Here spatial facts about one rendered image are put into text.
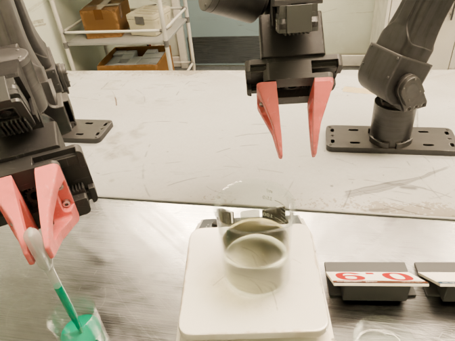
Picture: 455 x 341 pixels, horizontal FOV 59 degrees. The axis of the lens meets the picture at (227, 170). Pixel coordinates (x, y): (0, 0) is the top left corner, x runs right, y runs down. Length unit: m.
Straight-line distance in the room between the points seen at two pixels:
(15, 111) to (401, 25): 0.48
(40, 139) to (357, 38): 3.04
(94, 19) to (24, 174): 2.23
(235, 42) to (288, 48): 2.93
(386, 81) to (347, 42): 2.74
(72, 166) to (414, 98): 0.46
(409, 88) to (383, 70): 0.04
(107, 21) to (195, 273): 2.28
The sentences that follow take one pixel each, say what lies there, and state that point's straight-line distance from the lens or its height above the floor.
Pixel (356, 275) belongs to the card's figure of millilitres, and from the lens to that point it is 0.47.
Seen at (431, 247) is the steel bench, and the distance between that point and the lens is 0.54.
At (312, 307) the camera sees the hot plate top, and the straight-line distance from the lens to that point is 0.35.
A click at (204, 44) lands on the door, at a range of 3.43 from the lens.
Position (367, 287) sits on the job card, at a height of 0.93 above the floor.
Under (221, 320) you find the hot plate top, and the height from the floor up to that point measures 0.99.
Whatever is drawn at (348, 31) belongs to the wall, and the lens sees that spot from 3.32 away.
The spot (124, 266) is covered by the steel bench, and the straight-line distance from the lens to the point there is 0.52.
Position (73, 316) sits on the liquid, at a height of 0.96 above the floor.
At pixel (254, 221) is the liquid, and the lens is 0.36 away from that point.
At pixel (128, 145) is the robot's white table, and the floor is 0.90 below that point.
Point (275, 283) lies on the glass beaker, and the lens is 0.34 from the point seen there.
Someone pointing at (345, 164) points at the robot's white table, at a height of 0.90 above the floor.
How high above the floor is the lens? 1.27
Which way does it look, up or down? 36 degrees down
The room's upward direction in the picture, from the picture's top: 6 degrees counter-clockwise
